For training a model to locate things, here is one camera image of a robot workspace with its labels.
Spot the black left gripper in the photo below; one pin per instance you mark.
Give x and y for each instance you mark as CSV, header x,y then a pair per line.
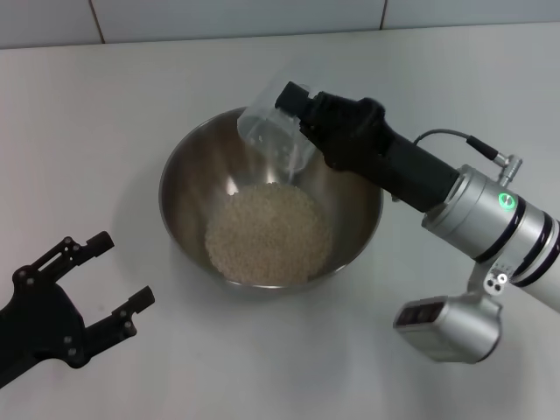
x,y
39,319

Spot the stainless steel mixing bowl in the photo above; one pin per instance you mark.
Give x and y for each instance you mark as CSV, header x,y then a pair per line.
x,y
192,188

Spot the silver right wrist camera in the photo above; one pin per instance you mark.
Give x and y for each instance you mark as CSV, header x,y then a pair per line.
x,y
450,324

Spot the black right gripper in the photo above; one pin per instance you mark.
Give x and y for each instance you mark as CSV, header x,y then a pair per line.
x,y
372,149

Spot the clear plastic cup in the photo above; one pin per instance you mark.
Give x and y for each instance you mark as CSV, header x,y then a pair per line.
x,y
271,135

